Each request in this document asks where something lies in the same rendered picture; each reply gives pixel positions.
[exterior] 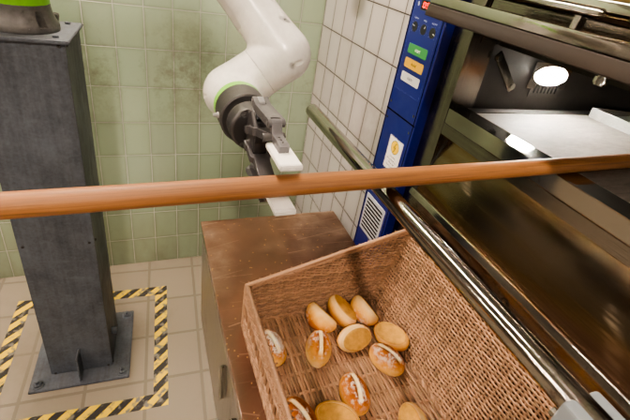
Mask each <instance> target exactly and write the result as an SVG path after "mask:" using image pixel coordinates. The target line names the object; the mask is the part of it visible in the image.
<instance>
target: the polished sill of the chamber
mask: <svg viewBox="0 0 630 420"><path fill-rule="evenodd" d="M444 122H445V123H446V124H447V125H449V126H450V127H452V128H454V129H455V130H457V131H458V132H460V133H461V134H463V135H464V136H466V137H467V138H469V139H470V140H472V141H473V142H475V143H477V144H478V145H479V146H481V147H482V148H484V149H485V150H487V151H488V152H489V153H490V154H492V155H493V156H495V157H496V158H498V159H500V160H501V161H507V160H522V159H539V158H552V157H550V156H548V155H546V154H544V153H543V152H541V151H539V150H538V149H536V148H534V147H532V146H531V145H529V144H527V143H526V142H524V141H522V140H521V139H519V138H517V137H516V136H514V135H512V134H510V133H509V132H507V131H505V130H504V129H502V128H500V127H498V126H496V125H494V124H493V123H491V122H489V121H488V120H487V119H485V118H483V117H482V116H480V115H478V114H476V113H475V112H472V111H471V110H469V109H457V108H450V109H449V110H448V113H447V115H446V118H445V121H444ZM526 177H527V178H529V179H530V180H532V181H533V182H534V183H535V184H536V185H538V186H539V187H541V188H543V189H544V190H546V191H547V192H549V193H550V194H552V195H553V196H555V197H556V198H558V199H559V200H561V201H562V202H564V203H566V204H567V205H569V206H570V207H572V208H573V209H575V210H576V211H578V212H579V213H580V214H581V215H583V216H584V217H586V218H587V219H589V220H590V221H592V222H593V223H595V224H596V225H598V226H599V227H601V228H602V229H604V230H605V231H607V232H608V233H610V234H612V235H613V236H615V237H616V238H618V239H619V240H621V241H622V242H624V243H625V244H626V245H627V246H629V247H630V203H629V202H627V201H625V200H623V199H622V198H620V197H618V196H617V195H615V194H613V193H611V192H610V191H608V190H606V189H605V188H603V187H600V186H599V185H597V184H595V183H594V182H593V181H591V180H589V179H588V178H586V177H584V176H583V175H581V174H579V173H577V172H569V173H557V174H546V175H535V176H526Z"/></svg>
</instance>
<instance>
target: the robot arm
mask: <svg viewBox="0 0 630 420"><path fill-rule="evenodd" d="M217 1H218V2H219V4H220V5H221V7H222V8H223V10H224V11H225V12H226V14H227V15H228V17H229V18H230V20H231V21H232V23H233V25H234V26H235V28H236V30H237V31H238V32H239V33H240V34H241V36H242V37H243V39H244V40H245V42H246V44H247V48H246V49H245V50H244V51H243V52H241V53H239V54H238V55H236V56H235V57H234V58H233V59H231V60H229V61H228V62H226V63H224V64H222V65H221V66H219V67H216V68H215V69H213V70H212V71H211V72H210V73H209V74H208V76H207V77H206V79H205V81H204V84H203V90H202V91H203V98H204V101H205V104H206V105H207V107H208V109H209V110H210V111H211V112H212V113H213V117H216V118H217V120H218V121H219V124H220V126H221V128H222V130H223V132H224V133H225V135H226V136H227V137H228V138H230V139H231V140H233V141H234V142H235V143H236V144H237V145H239V146H240V147H242V148H244V149H245V151H247V156H248V160H249V162H250V165H248V166H247V167H246V172H247V175H248V176H263V175H275V174H274V171H273V168H272V165H271V162H270V158H271V157H272V159H273V160H274V161H275V163H276V165H277V167H278V169H279V170H280V171H281V172H298V171H302V170H303V165H302V164H301V162H300V161H299V160H298V158H297V157H296V155H295V154H294V152H293V150H292V149H291V148H290V146H289V143H288V142H287V141H286V135H285V133H284V132H282V128H285V127H286V121H285V119H284V118H283V116H282V115H281V114H280V113H279V112H278V111H277V110H276V109H275V108H274V107H273V106H272V105H271V103H270V100H269V97H271V96H272V95H273V94H274V93H276V91H278V90H279V89H281V88H282V87H284V86H285V85H287V84H289V83H291V82H293V81H294V80H296V79H298V78H299V77H301V76H302V75H303V74H304V73H305V71H306V70H307V68H308V65H309V62H310V57H311V52H310V47H309V44H308V40H307V39H306V37H305V36H304V35H303V34H302V33H301V31H300V30H299V29H298V28H297V27H296V26H295V24H294V23H293V22H292V21H291V20H290V18H289V17H288V16H287V15H286V13H285V12H284V11H283V10H282V8H281V7H280V6H279V5H278V3H277V1H276V0H217ZM59 21H60V20H59V13H57V12H53V10H52V7H51V2H50V0H0V32H3V33H10V34H19V35H44V34H51V33H56V32H59V31H60V30H61V26H60V22H59ZM259 201H260V203H264V202H268V203H269V205H270V207H271V209H272V211H273V213H274V215H275V217H276V216H287V215H295V214H296V209H295V208H294V206H293V203H292V202H291V200H290V198H289V196H286V197H275V198H263V199H259Z"/></svg>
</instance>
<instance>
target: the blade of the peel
mask: <svg viewBox="0 0 630 420"><path fill-rule="evenodd" d="M588 117H591V118H592V119H594V120H596V121H599V122H601V123H603V124H605V125H608V126H610V127H612V128H616V129H618V130H619V131H622V132H624V133H626V134H629V135H630V112H623V111H615V110H607V109H599V108H592V110H591V112H590V114H589V116H588Z"/></svg>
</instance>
